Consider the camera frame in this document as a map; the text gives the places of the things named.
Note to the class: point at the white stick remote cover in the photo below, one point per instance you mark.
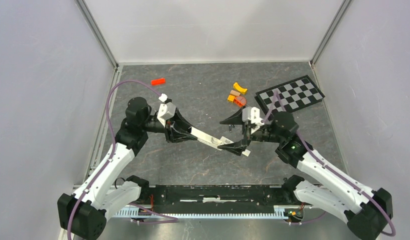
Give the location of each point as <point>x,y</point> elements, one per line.
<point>226,141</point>

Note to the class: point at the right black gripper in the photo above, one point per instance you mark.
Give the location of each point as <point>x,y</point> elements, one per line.
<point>236,148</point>

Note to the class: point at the aluminium frame post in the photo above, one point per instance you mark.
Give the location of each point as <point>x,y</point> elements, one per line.
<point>345,4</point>
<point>82,5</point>

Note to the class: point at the orange semicircle block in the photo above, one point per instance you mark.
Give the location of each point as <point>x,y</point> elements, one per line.
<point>240,101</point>

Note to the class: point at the grey slotted cable duct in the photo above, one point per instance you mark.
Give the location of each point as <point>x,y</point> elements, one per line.
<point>135,213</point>

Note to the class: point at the yellow curved block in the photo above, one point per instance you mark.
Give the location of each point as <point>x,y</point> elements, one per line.
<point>239,89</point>

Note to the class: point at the tan small block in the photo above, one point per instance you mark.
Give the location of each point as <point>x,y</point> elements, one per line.
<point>235,93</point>

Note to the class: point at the red rectangular block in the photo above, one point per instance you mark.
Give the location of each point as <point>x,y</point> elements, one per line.
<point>158,81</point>

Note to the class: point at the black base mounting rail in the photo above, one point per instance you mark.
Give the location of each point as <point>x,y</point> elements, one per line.
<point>216,199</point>

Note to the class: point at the yellow small block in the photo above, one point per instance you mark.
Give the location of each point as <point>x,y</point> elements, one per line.
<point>231,98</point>

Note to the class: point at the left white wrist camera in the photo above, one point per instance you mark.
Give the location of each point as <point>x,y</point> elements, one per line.
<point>166,110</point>

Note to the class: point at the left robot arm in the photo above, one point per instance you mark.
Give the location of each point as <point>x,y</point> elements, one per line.
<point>86,211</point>

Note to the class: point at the white and black stick remote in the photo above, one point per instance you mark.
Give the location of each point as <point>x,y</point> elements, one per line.
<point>205,138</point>

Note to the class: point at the black white checkerboard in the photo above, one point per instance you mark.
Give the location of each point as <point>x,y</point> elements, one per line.
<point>294,95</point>

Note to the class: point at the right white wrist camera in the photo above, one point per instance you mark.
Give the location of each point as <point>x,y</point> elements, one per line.
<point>251,117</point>

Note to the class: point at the left aluminium frame post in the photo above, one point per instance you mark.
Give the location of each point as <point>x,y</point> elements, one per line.
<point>82,5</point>

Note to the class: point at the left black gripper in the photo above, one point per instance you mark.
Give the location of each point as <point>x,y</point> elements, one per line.
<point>172,129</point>

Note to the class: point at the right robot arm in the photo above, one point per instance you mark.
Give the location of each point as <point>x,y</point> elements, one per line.
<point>365,211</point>

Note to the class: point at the right aluminium frame post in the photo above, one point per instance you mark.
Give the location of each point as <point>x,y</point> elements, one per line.
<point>345,4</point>

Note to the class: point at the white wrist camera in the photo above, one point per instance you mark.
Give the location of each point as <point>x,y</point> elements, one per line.
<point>251,117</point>
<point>166,110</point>

